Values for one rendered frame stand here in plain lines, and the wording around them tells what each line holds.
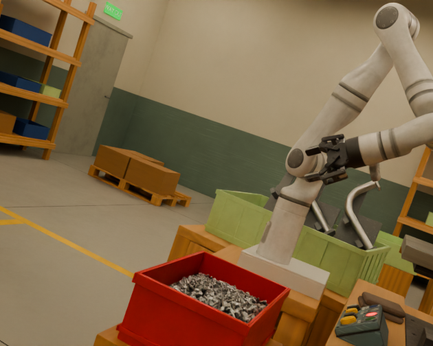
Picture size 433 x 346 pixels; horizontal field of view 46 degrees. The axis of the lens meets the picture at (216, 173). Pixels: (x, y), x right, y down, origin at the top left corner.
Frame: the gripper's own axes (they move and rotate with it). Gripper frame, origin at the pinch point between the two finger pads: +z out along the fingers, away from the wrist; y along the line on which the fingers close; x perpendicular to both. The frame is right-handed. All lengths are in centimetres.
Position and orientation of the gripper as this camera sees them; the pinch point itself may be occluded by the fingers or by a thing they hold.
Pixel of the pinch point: (307, 165)
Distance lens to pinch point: 131.4
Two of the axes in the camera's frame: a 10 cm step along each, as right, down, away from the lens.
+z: -8.7, 2.3, 4.4
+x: 4.7, 6.5, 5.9
